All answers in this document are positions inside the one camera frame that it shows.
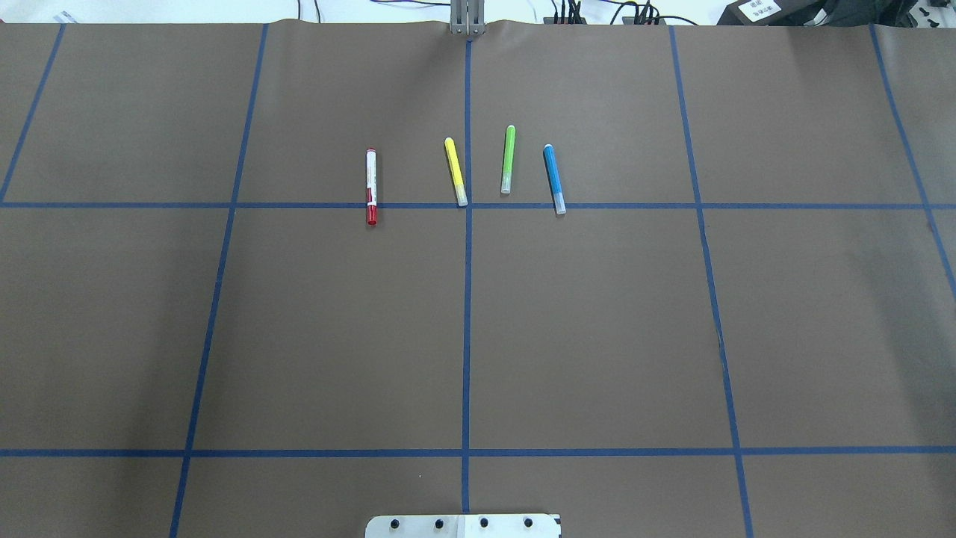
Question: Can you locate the blue highlighter pen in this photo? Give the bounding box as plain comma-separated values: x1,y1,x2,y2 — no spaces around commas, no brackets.
542,143,567,217

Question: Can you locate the red and white marker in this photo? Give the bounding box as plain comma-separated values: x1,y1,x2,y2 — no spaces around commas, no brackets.
365,147,378,227

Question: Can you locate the yellow highlighter pen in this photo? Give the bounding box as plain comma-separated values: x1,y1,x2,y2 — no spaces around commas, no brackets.
444,137,468,207

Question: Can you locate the green highlighter pen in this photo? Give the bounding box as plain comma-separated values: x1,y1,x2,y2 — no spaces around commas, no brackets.
500,125,517,194

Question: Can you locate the black power adapter box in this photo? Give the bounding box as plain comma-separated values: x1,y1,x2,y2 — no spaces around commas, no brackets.
716,1,827,26

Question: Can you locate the grey aluminium frame post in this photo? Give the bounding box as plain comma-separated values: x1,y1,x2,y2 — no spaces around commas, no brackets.
450,0,487,37

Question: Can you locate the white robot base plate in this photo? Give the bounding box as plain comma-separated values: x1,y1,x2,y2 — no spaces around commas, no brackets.
364,513,562,537

